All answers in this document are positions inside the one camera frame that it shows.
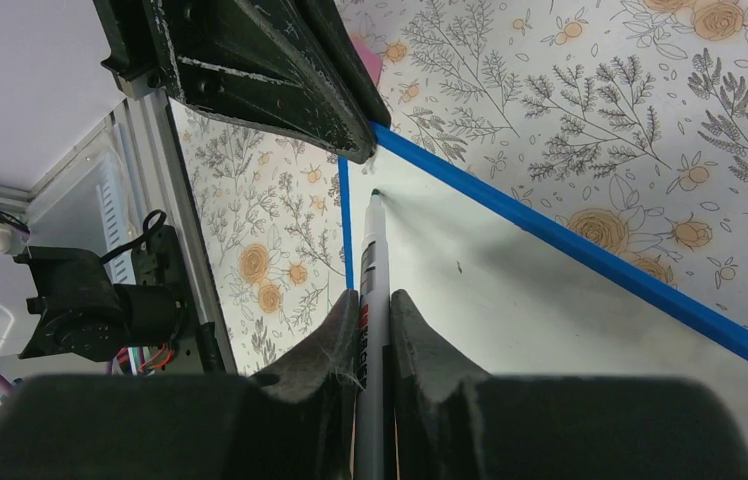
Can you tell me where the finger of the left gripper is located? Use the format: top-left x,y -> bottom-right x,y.
95,0 -> 391,164

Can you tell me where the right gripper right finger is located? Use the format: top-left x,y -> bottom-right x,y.
390,290 -> 748,479

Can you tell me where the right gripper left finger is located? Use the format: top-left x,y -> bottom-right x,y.
0,290 -> 359,479

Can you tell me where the blue framed whiteboard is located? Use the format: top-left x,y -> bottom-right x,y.
339,129 -> 748,440

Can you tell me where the white marker pen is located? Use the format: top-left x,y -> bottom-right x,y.
354,189 -> 395,479

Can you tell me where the pink metronome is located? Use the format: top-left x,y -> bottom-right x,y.
351,36 -> 383,86

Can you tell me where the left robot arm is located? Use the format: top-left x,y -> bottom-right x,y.
0,1 -> 390,362

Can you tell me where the white cable duct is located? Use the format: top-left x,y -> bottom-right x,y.
96,153 -> 135,284

